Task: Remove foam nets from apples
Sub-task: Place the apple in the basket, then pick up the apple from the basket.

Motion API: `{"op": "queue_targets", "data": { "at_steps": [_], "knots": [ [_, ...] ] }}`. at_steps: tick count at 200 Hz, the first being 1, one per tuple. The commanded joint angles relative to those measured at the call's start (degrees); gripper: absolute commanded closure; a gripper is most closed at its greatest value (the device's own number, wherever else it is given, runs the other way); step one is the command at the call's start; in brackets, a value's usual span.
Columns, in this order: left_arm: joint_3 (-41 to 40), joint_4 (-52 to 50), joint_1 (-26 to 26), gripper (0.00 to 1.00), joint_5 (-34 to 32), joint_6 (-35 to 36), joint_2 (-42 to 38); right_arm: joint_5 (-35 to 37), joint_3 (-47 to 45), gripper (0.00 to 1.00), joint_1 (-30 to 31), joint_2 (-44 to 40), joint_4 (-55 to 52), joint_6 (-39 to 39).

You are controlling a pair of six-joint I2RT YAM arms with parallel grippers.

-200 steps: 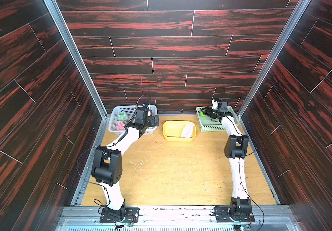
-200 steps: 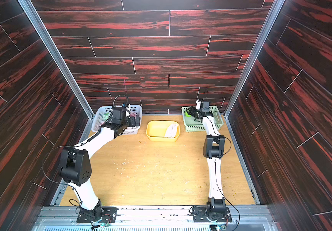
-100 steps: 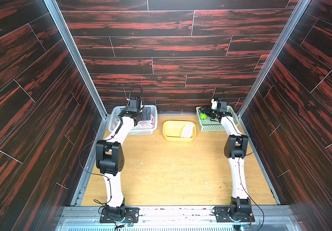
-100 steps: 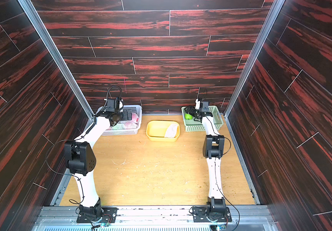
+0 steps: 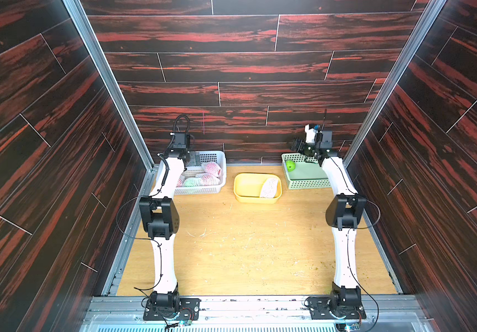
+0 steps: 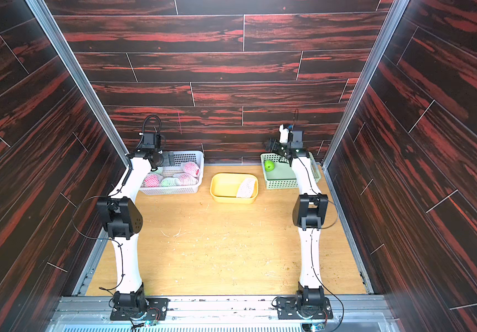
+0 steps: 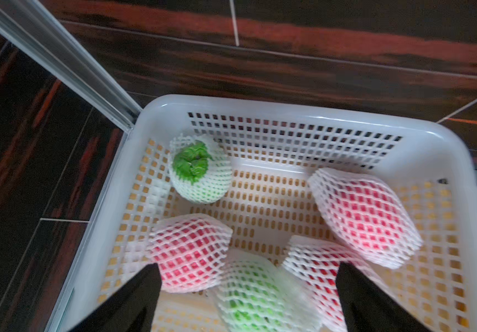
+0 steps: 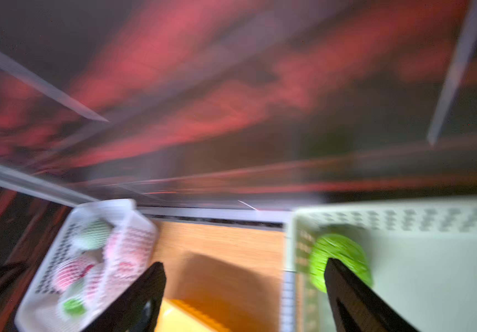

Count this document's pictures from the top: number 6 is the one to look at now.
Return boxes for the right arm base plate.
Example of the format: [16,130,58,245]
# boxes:
[271,296,333,320]

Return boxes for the aluminium frame post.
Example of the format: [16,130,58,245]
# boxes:
[25,0,131,167]
[322,0,409,174]

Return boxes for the right aluminium frame post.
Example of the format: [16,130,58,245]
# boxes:
[322,0,409,174]

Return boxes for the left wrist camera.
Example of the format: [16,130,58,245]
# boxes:
[141,132,161,149]

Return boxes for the white plastic mesh basket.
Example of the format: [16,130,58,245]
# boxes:
[130,151,205,196]

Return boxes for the left aluminium frame post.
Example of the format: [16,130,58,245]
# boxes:
[25,0,131,167]

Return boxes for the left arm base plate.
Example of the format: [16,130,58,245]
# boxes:
[110,297,169,322]

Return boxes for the red apple netted front left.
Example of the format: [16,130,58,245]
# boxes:
[141,173,164,188]

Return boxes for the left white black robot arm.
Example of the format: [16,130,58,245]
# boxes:
[97,132,163,320]

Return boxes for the yellow plastic tub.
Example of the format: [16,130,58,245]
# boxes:
[210,173,259,204]

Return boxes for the red apple netted front right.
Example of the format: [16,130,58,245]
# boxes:
[173,173,198,186]

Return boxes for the front aluminium rail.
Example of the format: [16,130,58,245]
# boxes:
[47,295,401,331]

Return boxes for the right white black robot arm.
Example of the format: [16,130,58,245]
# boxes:
[266,124,329,317]

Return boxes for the green plastic mesh basket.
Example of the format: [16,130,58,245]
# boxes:
[261,152,321,194]

